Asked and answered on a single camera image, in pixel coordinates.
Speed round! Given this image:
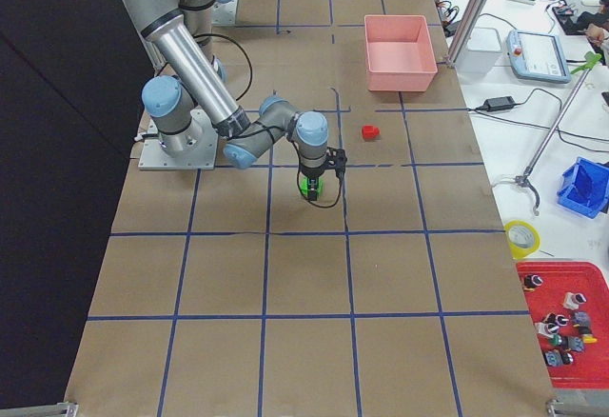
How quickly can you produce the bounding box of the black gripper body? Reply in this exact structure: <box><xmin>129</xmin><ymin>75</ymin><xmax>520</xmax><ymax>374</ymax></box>
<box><xmin>299</xmin><ymin>155</ymin><xmax>326</xmax><ymax>179</ymax></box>

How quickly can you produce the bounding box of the green toy block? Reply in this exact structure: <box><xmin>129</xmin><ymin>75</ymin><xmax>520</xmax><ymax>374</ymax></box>
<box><xmin>299</xmin><ymin>176</ymin><xmax>324</xmax><ymax>201</ymax></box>

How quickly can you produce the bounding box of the red toy block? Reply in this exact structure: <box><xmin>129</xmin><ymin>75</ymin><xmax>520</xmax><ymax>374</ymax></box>
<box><xmin>361</xmin><ymin>125</ymin><xmax>381</xmax><ymax>141</ymax></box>

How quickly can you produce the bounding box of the pink plastic box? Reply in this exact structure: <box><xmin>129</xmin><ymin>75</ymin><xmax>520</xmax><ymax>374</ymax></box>
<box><xmin>364</xmin><ymin>14</ymin><xmax>438</xmax><ymax>92</ymax></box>

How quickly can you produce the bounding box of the black power adapter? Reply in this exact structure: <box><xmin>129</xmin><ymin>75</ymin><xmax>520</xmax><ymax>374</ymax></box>
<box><xmin>481</xmin><ymin>96</ymin><xmax>517</xmax><ymax>112</ymax></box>

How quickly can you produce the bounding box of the yellow tape roll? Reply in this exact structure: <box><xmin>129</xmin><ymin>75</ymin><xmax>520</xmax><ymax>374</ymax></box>
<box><xmin>504</xmin><ymin>220</ymin><xmax>540</xmax><ymax>260</ymax></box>

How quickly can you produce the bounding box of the teach pendant tablet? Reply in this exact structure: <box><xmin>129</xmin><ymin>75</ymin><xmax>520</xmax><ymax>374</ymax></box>
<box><xmin>506</xmin><ymin>30</ymin><xmax>571</xmax><ymax>84</ymax></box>

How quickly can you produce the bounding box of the blue storage bin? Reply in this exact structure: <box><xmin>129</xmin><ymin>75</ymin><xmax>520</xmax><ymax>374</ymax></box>
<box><xmin>557</xmin><ymin>157</ymin><xmax>608</xmax><ymax>219</ymax></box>

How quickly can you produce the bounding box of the red tray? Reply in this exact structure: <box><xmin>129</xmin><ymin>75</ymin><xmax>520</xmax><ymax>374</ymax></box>
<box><xmin>517</xmin><ymin>261</ymin><xmax>608</xmax><ymax>389</ymax></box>

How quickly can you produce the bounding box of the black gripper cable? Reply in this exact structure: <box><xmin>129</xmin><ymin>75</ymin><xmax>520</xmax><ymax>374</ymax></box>
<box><xmin>306</xmin><ymin>169</ymin><xmax>344</xmax><ymax>209</ymax></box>

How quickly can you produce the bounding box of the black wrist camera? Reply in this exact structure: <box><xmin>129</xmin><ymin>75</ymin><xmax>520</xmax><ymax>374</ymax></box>
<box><xmin>325</xmin><ymin>147</ymin><xmax>347</xmax><ymax>180</ymax></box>

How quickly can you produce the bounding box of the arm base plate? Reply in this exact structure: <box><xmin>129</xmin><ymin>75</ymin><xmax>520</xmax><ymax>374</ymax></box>
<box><xmin>211</xmin><ymin>0</ymin><xmax>239</xmax><ymax>27</ymax></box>
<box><xmin>138</xmin><ymin>109</ymin><xmax>219</xmax><ymax>170</ymax></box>

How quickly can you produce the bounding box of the aluminium frame post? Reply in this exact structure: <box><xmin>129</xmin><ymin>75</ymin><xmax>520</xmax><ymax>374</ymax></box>
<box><xmin>444</xmin><ymin>0</ymin><xmax>486</xmax><ymax>68</ymax></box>

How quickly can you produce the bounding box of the green handled reach grabber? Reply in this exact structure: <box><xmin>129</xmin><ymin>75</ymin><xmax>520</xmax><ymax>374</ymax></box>
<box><xmin>491</xmin><ymin>51</ymin><xmax>601</xmax><ymax>216</ymax></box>

